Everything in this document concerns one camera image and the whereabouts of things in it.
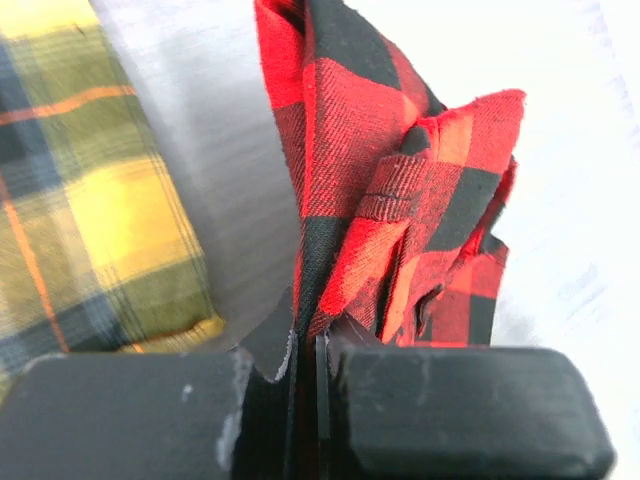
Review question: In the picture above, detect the red black plaid shirt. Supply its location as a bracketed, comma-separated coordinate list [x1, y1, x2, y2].
[254, 0, 527, 349]

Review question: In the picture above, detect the yellow plaid shirt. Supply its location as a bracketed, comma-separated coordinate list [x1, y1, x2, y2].
[1, 1, 224, 389]

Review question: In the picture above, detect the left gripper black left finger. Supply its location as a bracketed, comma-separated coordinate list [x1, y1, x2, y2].
[1, 291, 297, 479]

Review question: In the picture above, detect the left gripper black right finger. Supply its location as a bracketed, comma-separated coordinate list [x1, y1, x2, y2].
[315, 319, 616, 479]

